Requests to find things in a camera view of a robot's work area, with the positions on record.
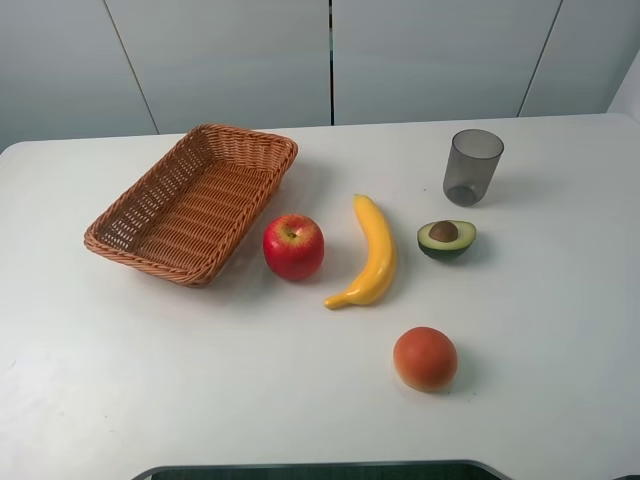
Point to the yellow banana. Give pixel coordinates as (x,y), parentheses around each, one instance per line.
(376,277)

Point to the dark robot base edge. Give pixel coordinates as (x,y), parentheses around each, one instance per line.
(364,470)

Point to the brown wicker basket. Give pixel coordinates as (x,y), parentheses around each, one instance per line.
(183,219)

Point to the red apple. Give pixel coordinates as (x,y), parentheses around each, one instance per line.
(293,247)

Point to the halved avocado with pit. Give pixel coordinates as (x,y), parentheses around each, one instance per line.
(446,239)

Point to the orange-red peach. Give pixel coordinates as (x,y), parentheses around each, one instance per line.
(425,359)

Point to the grey translucent plastic cup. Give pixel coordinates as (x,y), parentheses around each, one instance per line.
(472,161)

